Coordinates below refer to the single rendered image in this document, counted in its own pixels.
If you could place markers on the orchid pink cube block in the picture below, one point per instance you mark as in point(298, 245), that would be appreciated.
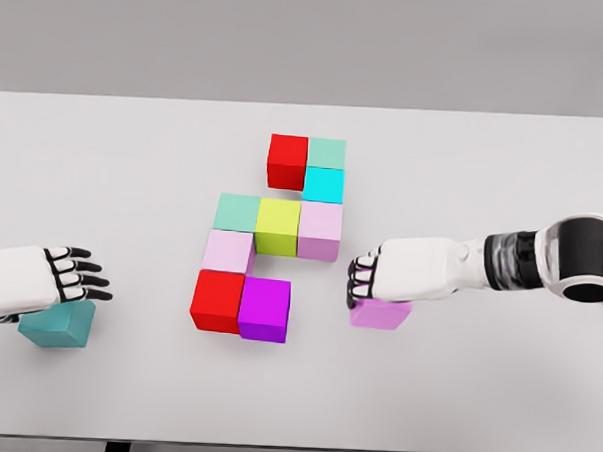
point(380, 315)

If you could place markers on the mint green cube block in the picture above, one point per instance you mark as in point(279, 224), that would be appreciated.
point(327, 153)
point(237, 212)

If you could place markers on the red cube block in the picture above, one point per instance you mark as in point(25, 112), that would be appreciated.
point(287, 160)
point(217, 300)

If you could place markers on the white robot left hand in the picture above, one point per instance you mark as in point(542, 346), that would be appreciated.
point(19, 279)

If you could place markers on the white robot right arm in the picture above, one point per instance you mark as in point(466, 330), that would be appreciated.
point(510, 260)

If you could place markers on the teal cube block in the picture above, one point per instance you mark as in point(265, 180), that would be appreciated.
point(57, 328)

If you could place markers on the light pink cube block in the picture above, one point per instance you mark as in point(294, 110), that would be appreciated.
point(320, 229)
point(227, 252)

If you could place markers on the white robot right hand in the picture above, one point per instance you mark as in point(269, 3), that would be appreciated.
point(415, 268)

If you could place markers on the cyan cube block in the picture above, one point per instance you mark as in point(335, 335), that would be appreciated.
point(324, 184)

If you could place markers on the magenta cube block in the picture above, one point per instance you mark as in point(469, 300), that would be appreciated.
point(264, 309)

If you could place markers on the yellow-green cube block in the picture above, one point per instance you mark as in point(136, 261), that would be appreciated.
point(277, 225)

